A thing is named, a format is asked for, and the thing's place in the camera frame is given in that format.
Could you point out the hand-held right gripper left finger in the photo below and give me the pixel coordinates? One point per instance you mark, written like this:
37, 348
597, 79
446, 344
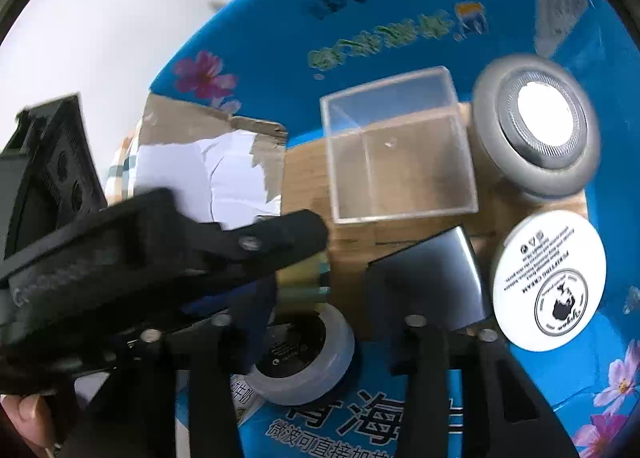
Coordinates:
255, 323

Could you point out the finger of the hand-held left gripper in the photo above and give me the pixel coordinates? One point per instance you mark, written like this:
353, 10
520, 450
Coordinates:
275, 238

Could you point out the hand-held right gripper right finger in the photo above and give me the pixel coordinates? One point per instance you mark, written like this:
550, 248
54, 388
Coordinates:
425, 363

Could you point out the white round case black top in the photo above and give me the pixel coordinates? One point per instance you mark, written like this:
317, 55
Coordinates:
300, 343

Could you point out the white charger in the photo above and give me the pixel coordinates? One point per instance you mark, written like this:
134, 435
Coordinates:
440, 278

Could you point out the clear acrylic box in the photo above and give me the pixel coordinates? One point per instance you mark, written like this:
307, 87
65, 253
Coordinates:
400, 163

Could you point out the white cream jar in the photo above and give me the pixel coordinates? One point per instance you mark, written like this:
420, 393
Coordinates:
545, 278

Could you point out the blue cardboard box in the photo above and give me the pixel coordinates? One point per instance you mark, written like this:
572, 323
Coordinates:
280, 83

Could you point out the person's left hand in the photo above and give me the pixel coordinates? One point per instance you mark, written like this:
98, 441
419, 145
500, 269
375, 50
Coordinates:
22, 418

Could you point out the orange checked cloth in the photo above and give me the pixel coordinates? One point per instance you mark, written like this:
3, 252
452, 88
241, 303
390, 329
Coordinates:
122, 168

